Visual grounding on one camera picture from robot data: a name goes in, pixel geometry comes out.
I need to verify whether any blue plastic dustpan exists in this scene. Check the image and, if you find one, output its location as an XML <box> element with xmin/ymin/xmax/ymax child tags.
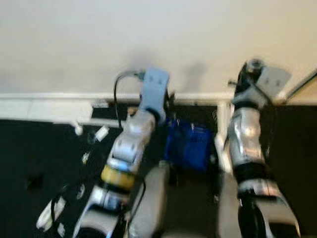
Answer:
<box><xmin>164</xmin><ymin>118</ymin><xmax>214</xmax><ymax>174</ymax></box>

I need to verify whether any black floor edge strip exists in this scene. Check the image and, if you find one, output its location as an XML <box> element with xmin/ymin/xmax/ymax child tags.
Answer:
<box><xmin>284</xmin><ymin>69</ymin><xmax>317</xmax><ymax>101</ymax></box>

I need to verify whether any small white card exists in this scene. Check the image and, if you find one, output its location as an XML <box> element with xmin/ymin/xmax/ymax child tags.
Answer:
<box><xmin>94</xmin><ymin>125</ymin><xmax>110</xmax><ymax>141</ymax></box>

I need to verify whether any grey robot left leg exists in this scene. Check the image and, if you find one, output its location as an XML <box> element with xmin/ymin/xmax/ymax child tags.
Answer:
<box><xmin>129</xmin><ymin>163</ymin><xmax>170</xmax><ymax>238</ymax></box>

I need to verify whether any white baseboard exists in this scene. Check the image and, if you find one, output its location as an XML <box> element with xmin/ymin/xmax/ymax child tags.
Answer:
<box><xmin>0</xmin><ymin>92</ymin><xmax>289</xmax><ymax>125</ymax></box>

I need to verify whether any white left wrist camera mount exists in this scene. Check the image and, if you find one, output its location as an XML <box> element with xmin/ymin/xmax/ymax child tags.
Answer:
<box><xmin>138</xmin><ymin>66</ymin><xmax>170</xmax><ymax>114</ymax></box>

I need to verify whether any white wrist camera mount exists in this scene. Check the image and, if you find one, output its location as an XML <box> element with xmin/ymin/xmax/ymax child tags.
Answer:
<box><xmin>255</xmin><ymin>65</ymin><xmax>292</xmax><ymax>103</ymax></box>
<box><xmin>138</xmin><ymin>66</ymin><xmax>170</xmax><ymax>114</ymax></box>

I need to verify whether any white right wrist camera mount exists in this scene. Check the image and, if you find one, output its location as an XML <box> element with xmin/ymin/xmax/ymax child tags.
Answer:
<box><xmin>255</xmin><ymin>65</ymin><xmax>292</xmax><ymax>103</ymax></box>

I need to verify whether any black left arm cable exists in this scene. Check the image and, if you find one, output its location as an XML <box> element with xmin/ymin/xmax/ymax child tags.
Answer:
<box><xmin>113</xmin><ymin>70</ymin><xmax>147</xmax><ymax>130</ymax></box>

